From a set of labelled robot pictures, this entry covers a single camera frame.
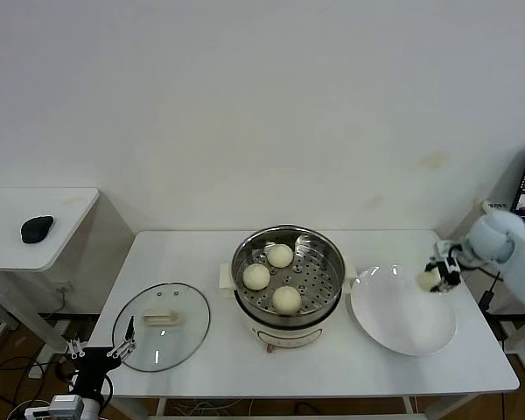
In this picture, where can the white round plate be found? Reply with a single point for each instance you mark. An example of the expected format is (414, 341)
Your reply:
(420, 332)

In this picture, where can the white main work table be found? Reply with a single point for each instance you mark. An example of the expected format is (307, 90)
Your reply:
(289, 380)

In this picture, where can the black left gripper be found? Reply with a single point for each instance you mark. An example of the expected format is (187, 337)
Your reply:
(96, 363)

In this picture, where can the white side table with mouse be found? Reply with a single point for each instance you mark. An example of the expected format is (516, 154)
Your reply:
(9, 258)

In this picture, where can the white wall socket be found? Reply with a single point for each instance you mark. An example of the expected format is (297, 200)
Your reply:
(63, 289)

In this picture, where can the white steamed baozi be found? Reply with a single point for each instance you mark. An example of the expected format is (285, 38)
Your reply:
(256, 277)
(280, 256)
(428, 281)
(286, 300)

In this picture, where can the brown round floor object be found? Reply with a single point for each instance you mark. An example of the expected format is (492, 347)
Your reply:
(63, 373)

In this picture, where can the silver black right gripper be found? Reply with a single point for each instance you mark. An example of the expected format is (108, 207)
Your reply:
(450, 262)

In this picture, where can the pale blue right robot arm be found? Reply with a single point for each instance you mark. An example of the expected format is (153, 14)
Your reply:
(494, 238)

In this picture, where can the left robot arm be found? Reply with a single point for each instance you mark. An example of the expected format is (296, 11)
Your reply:
(89, 387)

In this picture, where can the white floor power strip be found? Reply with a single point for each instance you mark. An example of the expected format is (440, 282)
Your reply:
(36, 372)

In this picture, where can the small printed label sticker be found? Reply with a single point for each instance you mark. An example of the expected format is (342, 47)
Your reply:
(497, 205)

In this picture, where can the cream electric cooker base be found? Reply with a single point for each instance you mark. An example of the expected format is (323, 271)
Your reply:
(284, 338)

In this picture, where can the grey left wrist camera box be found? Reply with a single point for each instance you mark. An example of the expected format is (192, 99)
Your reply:
(65, 407)

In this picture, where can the black computer mouse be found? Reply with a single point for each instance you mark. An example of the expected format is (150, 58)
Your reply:
(36, 229)

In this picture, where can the stainless steel steamer basket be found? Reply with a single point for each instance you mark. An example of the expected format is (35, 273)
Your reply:
(319, 280)

